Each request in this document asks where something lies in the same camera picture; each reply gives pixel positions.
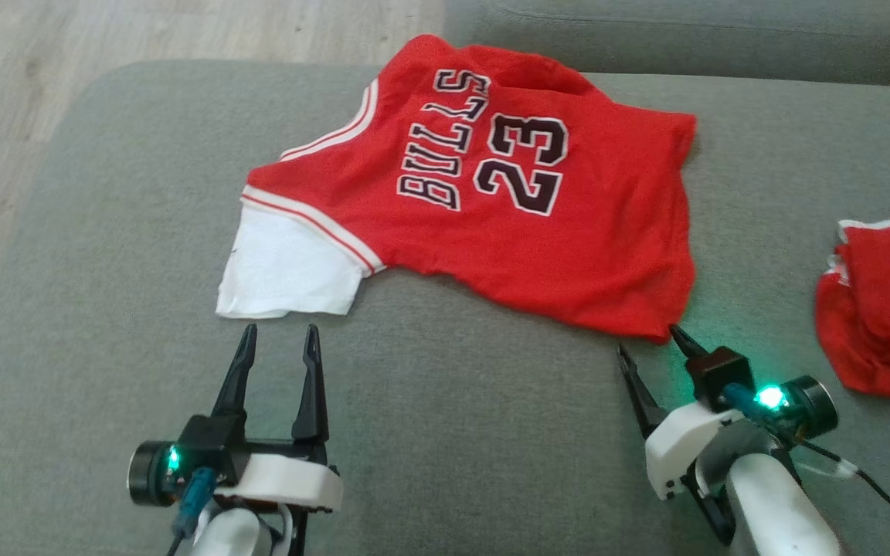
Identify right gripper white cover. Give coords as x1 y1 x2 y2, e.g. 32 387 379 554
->
617 324 747 547

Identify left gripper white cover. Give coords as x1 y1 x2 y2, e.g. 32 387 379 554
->
211 324 344 556

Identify red Bulls jersey white sleeves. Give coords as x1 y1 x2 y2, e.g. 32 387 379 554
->
216 33 699 344

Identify red shorts with white stripes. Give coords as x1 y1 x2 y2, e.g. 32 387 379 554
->
814 212 890 409

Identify large grey sofa seat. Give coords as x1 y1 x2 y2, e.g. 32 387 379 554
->
0 60 890 556

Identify grey sofa cushion with seam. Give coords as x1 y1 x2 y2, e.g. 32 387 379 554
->
445 0 890 87

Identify white cable clip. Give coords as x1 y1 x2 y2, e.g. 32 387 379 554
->
816 458 861 481

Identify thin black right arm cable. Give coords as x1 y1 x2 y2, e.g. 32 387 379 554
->
781 432 890 553

